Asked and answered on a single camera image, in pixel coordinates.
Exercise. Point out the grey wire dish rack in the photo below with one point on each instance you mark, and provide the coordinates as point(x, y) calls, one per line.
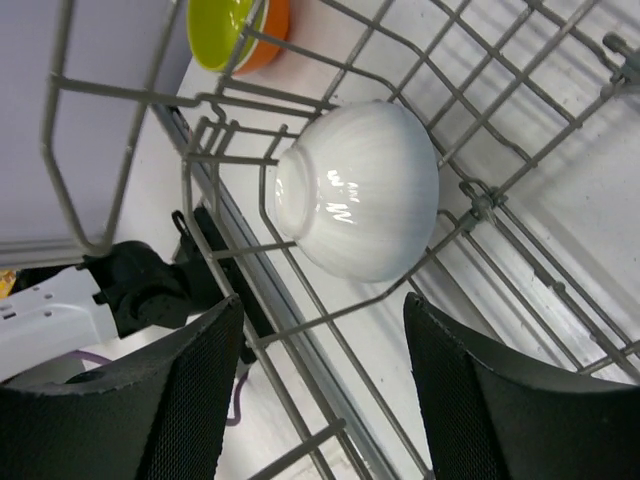
point(533, 110)

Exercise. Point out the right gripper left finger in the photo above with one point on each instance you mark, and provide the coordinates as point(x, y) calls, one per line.
point(156, 413)

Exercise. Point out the yellow-green bowl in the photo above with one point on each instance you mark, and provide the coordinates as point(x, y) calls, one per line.
point(213, 28)

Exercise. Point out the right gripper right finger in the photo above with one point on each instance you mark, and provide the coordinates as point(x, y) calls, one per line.
point(491, 412)

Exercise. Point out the white bowl front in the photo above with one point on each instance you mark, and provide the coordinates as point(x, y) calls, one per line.
point(358, 191)

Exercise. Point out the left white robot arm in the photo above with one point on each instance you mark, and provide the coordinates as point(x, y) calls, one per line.
point(101, 299)

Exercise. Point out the orange bowl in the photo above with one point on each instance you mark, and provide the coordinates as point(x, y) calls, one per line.
point(274, 21)

